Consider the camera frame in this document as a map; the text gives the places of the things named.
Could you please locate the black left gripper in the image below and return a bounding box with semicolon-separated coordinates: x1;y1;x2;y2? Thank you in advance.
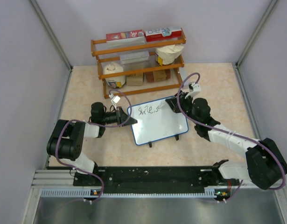
101;106;137;126

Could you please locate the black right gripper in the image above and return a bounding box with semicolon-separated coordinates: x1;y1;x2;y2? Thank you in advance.
167;92;200;125

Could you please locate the blue framed whiteboard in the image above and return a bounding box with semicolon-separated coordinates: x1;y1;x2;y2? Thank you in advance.
127;98;189;146

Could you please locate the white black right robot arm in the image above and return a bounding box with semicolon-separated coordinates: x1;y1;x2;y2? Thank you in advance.
165;91;287;189

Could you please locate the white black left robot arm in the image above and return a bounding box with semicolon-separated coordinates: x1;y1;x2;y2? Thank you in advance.
47;102;138;185

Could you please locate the metal whiteboard stand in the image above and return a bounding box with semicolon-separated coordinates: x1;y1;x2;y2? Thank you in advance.
147;134;180;148

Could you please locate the grey block beside rack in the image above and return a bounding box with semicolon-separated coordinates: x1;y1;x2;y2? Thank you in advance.
179;67;190;90

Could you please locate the brown sponge stack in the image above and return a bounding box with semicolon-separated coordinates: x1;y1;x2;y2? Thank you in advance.
145;70;171;83

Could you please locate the white bag lower shelf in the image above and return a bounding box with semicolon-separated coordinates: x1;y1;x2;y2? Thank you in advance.
103;62;126;90

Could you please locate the beige sponge stack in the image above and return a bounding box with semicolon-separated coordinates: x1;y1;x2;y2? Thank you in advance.
126;73;144;85

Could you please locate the orange wooden shelf rack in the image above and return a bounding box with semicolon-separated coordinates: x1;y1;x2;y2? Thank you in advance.
91;32;186;99

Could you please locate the cream bag upper shelf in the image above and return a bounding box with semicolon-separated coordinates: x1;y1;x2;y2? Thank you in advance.
155;44;184;66

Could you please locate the silver metal box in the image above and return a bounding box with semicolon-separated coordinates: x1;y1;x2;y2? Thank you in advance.
119;51;150;65

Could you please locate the red white wrap box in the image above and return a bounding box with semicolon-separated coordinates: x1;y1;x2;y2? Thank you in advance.
145;27;182;42

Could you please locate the red foil wrap box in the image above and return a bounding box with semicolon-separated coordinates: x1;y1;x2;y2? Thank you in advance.
106;29;146;47

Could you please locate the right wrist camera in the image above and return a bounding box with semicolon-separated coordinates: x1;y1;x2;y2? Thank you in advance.
186;82;201;98

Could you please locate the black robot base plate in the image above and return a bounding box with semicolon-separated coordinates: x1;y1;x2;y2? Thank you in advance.
73;166;239;194

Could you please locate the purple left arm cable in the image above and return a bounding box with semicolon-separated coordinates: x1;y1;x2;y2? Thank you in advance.
55;90;132;203

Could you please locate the grey slotted cable duct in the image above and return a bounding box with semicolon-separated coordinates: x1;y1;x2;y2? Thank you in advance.
41;188;230;199

